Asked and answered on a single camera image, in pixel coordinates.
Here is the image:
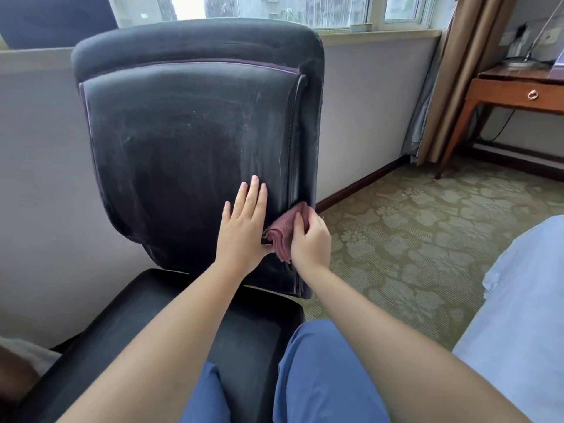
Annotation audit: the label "person's left hand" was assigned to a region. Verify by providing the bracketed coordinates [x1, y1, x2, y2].
[214, 174, 274, 278]

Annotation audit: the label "person's right hand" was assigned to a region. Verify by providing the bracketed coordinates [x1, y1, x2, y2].
[290, 208, 334, 283]

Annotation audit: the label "pink cleaning cloth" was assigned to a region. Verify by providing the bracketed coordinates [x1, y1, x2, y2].
[263, 201, 311, 264]

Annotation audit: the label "black leather chair backrest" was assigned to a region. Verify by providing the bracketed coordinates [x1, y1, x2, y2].
[71, 18, 325, 300]

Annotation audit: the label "person's left forearm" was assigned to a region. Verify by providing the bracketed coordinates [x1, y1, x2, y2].
[57, 259, 247, 423]

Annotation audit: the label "person's right forearm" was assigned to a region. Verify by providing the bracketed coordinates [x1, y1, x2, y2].
[299, 268, 529, 423]

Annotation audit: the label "dark wooden baseboard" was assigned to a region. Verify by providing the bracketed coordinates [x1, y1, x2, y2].
[458, 143, 564, 181]
[316, 155, 408, 214]

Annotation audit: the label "blue trousers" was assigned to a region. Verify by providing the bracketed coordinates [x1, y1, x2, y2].
[180, 320, 391, 423]

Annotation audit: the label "grey curtain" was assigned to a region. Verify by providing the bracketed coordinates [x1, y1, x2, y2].
[401, 39, 444, 157]

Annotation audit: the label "white sheer curtain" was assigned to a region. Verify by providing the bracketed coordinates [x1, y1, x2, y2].
[0, 337, 62, 375]

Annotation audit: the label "tall grey apartment building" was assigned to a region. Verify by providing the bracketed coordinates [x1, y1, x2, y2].
[204, 0, 309, 21]

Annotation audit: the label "brown curtain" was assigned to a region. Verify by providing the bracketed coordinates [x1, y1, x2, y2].
[416, 0, 521, 166]

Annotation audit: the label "wide grey apartment building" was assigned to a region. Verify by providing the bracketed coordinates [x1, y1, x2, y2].
[304, 0, 371, 29]

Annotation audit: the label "brown wooden desk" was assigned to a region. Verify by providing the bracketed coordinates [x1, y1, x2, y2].
[435, 63, 564, 180]

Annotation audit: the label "grey building with antenna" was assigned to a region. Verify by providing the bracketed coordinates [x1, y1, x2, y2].
[108, 0, 177, 25]

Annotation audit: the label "beige window sill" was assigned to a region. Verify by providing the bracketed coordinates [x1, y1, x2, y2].
[0, 29, 443, 75]

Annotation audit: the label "silver desk lamp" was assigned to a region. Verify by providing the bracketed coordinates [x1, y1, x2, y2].
[502, 0, 564, 69]

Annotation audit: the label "black tissue box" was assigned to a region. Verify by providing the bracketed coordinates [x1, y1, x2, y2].
[0, 0, 120, 50]

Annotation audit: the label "black power cable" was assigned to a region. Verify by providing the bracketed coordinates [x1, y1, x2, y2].
[482, 109, 516, 144]

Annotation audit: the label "grey window frame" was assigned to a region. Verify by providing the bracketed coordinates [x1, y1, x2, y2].
[105, 0, 446, 33]

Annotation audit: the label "white wall socket with plug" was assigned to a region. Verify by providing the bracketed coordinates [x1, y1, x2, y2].
[500, 22, 529, 58]

